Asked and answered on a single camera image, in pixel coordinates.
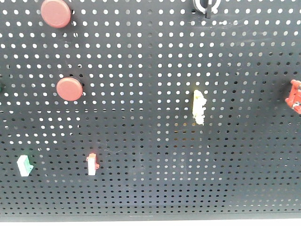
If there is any black rotary knob switch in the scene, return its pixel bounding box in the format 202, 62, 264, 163
193, 0, 221, 19

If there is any lower red push button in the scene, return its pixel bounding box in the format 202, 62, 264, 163
56, 77, 83, 101

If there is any red push button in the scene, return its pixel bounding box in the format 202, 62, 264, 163
40, 0, 71, 28
56, 77, 83, 101

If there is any upper red push button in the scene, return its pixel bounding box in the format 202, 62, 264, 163
40, 0, 71, 28

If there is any black perforated pegboard panel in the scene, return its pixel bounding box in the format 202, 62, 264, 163
0, 0, 301, 222

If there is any yellow toggle switch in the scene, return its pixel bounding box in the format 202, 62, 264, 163
192, 90, 207, 125

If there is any white red rocker switch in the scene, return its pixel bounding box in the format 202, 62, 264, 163
86, 153, 99, 176

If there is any white green rocker switch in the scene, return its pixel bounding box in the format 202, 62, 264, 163
17, 155, 33, 177

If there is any red toggle switch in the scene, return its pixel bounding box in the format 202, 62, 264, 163
285, 80, 301, 114

